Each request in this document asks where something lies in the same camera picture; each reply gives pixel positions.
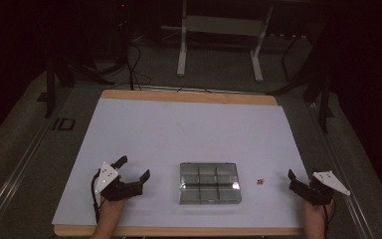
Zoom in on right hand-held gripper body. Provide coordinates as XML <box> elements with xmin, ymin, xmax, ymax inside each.
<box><xmin>289</xmin><ymin>170</ymin><xmax>351</xmax><ymax>206</ymax></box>

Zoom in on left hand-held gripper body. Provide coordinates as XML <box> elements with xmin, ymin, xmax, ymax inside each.
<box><xmin>94</xmin><ymin>161</ymin><xmax>143</xmax><ymax>202</ymax></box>

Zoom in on clear plastic compartment box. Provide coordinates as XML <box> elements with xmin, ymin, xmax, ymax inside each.
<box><xmin>178</xmin><ymin>161</ymin><xmax>243</xmax><ymax>205</ymax></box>

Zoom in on person's right hand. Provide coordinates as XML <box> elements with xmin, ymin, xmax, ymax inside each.
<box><xmin>302</xmin><ymin>198</ymin><xmax>334</xmax><ymax>230</ymax></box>

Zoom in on person's left hand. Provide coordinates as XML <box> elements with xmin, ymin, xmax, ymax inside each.
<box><xmin>98</xmin><ymin>197</ymin><xmax>127</xmax><ymax>224</ymax></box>

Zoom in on pale table cover sheet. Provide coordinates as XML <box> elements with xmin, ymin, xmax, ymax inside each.
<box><xmin>51</xmin><ymin>98</ymin><xmax>326</xmax><ymax>230</ymax></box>

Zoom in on black tripod stand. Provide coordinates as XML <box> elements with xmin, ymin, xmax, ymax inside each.
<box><xmin>36</xmin><ymin>54</ymin><xmax>115</xmax><ymax>120</ymax></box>
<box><xmin>267</xmin><ymin>33</ymin><xmax>335</xmax><ymax>134</ymax></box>

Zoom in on wooden table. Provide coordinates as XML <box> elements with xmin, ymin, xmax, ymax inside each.
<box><xmin>53</xmin><ymin>89</ymin><xmax>322</xmax><ymax>237</ymax></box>

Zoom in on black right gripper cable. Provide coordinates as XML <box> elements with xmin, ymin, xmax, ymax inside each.
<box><xmin>322</xmin><ymin>198</ymin><xmax>336</xmax><ymax>239</ymax></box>

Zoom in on metal floor rail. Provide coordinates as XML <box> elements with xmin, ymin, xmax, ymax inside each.
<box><xmin>309</xmin><ymin>101</ymin><xmax>377</xmax><ymax>239</ymax></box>
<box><xmin>0</xmin><ymin>109</ymin><xmax>64</xmax><ymax>239</ymax></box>

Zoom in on black floor cables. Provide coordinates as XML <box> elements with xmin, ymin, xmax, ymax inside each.
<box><xmin>123</xmin><ymin>41</ymin><xmax>153</xmax><ymax>92</ymax></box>

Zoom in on white metal desk frame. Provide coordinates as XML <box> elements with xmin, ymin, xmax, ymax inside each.
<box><xmin>176</xmin><ymin>0</ymin><xmax>276</xmax><ymax>83</ymax></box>

